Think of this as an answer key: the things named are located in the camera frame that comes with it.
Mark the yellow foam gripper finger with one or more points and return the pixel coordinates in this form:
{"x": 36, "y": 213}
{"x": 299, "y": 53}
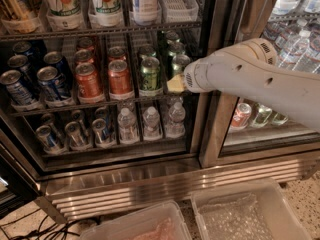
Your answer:
{"x": 176, "y": 84}

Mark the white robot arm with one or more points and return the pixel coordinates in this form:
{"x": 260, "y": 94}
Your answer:
{"x": 248, "y": 70}

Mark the front right orange can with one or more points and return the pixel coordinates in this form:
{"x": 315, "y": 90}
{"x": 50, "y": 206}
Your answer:
{"x": 119, "y": 77}

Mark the middle right orange can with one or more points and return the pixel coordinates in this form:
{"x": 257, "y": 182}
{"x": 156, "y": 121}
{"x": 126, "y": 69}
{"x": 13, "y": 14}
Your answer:
{"x": 116, "y": 53}

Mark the orange can behind glass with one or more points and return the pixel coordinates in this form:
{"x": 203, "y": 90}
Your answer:
{"x": 241, "y": 116}

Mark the empty white shelf tray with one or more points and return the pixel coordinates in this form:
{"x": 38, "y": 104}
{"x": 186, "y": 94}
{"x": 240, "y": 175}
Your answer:
{"x": 179, "y": 10}

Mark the bottom right slim can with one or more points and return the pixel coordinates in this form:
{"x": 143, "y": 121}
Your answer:
{"x": 101, "y": 131}

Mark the slim can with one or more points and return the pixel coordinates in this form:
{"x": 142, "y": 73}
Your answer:
{"x": 76, "y": 135}
{"x": 48, "y": 138}
{"x": 101, "y": 131}

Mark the front left orange can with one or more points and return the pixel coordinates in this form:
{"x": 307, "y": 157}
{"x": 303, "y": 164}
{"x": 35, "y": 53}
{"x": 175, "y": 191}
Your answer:
{"x": 88, "y": 80}

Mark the green can behind glass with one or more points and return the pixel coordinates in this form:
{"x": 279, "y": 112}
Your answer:
{"x": 261, "y": 116}

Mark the middle left orange can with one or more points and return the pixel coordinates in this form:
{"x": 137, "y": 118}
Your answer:
{"x": 84, "y": 56}

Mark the back orange can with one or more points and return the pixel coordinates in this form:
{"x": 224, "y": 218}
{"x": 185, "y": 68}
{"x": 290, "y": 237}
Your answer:
{"x": 86, "y": 43}

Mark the bottom middle slim can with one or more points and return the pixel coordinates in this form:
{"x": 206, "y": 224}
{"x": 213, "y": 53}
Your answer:
{"x": 76, "y": 135}

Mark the middle right blue can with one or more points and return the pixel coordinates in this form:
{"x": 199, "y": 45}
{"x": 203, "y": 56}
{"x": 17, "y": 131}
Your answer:
{"x": 57, "y": 60}

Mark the blue can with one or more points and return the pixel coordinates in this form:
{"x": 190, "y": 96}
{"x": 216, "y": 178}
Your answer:
{"x": 21, "y": 63}
{"x": 25, "y": 48}
{"x": 57, "y": 60}
{"x": 53, "y": 83}
{"x": 17, "y": 87}

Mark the front right blue can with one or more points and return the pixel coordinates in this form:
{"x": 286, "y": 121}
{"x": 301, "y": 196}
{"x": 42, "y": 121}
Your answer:
{"x": 53, "y": 83}

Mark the bottom left slim can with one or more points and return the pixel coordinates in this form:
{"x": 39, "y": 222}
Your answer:
{"x": 48, "y": 138}

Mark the steel fridge base grille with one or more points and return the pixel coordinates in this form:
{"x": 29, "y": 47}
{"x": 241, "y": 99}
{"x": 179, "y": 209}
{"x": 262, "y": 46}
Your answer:
{"x": 105, "y": 190}

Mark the front left blue can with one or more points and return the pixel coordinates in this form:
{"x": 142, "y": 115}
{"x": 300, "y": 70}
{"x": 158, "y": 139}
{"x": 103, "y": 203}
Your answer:
{"x": 17, "y": 87}

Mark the middle left blue can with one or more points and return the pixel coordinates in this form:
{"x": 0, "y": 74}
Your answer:
{"x": 21, "y": 63}

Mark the back blue can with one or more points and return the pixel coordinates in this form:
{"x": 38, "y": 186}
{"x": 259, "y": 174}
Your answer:
{"x": 25, "y": 48}

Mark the gold can top shelf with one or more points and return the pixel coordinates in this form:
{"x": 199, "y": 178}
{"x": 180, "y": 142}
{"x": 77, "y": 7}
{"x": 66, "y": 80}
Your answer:
{"x": 18, "y": 9}

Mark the middle water bottle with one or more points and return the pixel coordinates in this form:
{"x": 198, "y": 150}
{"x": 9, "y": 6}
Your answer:
{"x": 151, "y": 121}

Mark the water bottle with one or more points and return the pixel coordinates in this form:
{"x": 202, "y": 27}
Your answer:
{"x": 127, "y": 123}
{"x": 151, "y": 121}
{"x": 175, "y": 122}

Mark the right water bottle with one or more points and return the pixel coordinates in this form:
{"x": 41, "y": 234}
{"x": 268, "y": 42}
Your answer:
{"x": 175, "y": 122}

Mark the left water bottle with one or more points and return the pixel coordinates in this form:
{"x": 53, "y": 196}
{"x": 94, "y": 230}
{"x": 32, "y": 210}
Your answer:
{"x": 127, "y": 123}

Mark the left clear plastic bin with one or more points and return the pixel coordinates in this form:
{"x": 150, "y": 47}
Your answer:
{"x": 163, "y": 221}

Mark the clear plastic bin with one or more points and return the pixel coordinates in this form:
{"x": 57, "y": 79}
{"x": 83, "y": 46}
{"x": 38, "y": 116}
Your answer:
{"x": 163, "y": 221}
{"x": 253, "y": 210}

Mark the right clear plastic bin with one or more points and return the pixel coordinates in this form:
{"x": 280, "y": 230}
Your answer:
{"x": 253, "y": 210}

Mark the steel fridge door frame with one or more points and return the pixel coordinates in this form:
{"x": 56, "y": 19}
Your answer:
{"x": 226, "y": 22}

